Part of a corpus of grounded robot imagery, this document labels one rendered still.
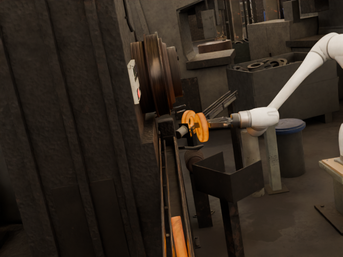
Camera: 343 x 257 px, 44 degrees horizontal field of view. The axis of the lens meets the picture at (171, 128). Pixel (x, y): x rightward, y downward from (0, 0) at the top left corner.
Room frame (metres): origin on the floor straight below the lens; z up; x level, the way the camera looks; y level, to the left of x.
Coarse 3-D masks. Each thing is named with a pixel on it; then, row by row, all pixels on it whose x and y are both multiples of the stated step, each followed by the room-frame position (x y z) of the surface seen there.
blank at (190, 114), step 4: (184, 112) 2.82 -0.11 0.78; (188, 112) 2.80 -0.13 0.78; (192, 112) 2.84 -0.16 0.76; (184, 116) 2.78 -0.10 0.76; (188, 116) 2.80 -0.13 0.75; (192, 116) 2.84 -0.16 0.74; (184, 120) 2.77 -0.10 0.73; (188, 120) 2.79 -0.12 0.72; (192, 120) 2.85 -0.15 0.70; (188, 124) 2.79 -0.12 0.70; (192, 124) 2.84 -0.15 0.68
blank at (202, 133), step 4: (196, 116) 2.19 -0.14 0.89; (200, 116) 2.14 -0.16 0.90; (204, 116) 2.14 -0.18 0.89; (196, 120) 2.20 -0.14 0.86; (200, 120) 2.12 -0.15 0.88; (204, 120) 2.12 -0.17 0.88; (200, 124) 2.12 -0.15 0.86; (204, 124) 2.10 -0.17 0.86; (196, 128) 2.22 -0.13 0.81; (200, 128) 2.13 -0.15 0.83; (204, 128) 2.10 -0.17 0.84; (200, 132) 2.19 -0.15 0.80; (204, 132) 2.10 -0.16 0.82; (208, 132) 2.10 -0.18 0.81; (200, 136) 2.15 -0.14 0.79; (204, 136) 2.10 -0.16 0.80; (208, 136) 2.11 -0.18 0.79; (200, 140) 2.16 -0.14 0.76; (204, 140) 2.12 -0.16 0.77
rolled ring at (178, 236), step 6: (174, 222) 1.27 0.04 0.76; (180, 222) 1.27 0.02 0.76; (174, 228) 1.25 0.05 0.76; (180, 228) 1.25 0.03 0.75; (174, 234) 1.23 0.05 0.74; (180, 234) 1.23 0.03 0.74; (174, 240) 1.22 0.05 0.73; (180, 240) 1.22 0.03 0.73; (180, 246) 1.21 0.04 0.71; (180, 252) 1.20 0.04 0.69; (186, 252) 1.20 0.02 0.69
